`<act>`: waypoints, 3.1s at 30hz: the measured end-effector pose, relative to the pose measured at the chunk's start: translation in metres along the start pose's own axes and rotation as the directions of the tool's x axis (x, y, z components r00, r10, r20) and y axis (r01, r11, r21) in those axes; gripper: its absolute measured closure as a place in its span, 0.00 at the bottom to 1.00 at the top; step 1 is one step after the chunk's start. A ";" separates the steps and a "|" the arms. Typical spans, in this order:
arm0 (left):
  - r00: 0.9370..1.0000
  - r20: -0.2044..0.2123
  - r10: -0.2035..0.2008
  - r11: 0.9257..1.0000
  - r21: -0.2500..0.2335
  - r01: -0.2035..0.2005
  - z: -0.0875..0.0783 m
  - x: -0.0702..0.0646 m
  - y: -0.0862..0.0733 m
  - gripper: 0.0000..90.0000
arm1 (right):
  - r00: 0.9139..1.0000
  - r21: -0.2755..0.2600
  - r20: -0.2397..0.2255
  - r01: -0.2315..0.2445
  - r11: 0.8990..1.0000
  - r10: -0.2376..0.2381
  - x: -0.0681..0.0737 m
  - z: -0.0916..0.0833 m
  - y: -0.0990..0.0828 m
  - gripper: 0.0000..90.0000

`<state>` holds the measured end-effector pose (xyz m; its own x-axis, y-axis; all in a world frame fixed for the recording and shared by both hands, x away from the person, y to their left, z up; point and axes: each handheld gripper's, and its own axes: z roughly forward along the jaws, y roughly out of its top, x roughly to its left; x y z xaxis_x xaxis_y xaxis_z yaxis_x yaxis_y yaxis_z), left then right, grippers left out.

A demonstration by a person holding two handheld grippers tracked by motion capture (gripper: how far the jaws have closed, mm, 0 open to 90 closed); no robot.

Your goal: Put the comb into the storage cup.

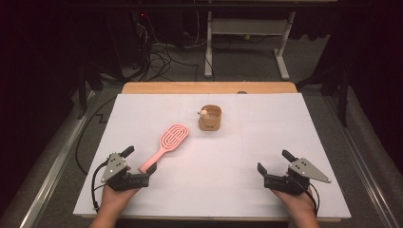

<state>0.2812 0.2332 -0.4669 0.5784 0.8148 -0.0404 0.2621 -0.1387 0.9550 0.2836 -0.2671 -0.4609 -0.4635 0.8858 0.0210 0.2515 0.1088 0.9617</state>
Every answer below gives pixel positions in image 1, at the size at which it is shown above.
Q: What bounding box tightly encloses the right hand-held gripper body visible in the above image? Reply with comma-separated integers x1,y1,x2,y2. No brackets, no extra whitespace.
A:
263,157,333,196

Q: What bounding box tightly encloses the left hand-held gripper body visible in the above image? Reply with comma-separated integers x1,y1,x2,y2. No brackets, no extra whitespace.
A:
100,152,150,192

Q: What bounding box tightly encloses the pink hairbrush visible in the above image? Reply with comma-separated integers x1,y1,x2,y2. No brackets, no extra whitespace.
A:
138,123,190,174

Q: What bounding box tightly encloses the person's left hand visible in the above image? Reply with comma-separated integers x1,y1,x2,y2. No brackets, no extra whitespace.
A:
100,183,141,217

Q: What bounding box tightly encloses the person's right hand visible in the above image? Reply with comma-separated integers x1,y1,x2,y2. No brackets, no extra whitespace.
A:
271,186,317,218

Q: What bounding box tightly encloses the white table sheet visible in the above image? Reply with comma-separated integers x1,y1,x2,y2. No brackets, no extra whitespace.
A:
73,92,352,219

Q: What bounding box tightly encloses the round wooden cup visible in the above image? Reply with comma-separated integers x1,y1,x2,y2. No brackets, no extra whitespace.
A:
198,104,222,131

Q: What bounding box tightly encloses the black metal stand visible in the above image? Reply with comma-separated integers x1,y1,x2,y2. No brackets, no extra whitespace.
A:
297,61,352,128
76,58,105,120

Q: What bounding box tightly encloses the wooden table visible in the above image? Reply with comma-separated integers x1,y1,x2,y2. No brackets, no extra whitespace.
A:
73,81,352,222

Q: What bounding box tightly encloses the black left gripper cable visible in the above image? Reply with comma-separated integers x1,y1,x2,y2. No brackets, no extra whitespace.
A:
91,160,110,213

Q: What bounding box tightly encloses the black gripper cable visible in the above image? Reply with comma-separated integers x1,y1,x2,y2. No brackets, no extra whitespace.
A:
304,182,321,219
91,160,110,213

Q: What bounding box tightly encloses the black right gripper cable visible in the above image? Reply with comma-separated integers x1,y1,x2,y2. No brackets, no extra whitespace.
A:
304,182,321,219

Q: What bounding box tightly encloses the long black floor cable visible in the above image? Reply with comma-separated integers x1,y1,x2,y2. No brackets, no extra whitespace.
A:
74,94,119,176

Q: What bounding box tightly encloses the metal floor rail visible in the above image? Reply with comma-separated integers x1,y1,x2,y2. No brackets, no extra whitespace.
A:
326,94,403,228
18,89,97,228

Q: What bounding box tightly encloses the tangle of floor cables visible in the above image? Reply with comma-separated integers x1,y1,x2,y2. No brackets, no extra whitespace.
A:
126,11,202,82

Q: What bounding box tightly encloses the white metal stand frame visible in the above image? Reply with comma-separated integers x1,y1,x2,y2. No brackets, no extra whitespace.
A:
203,10,297,81

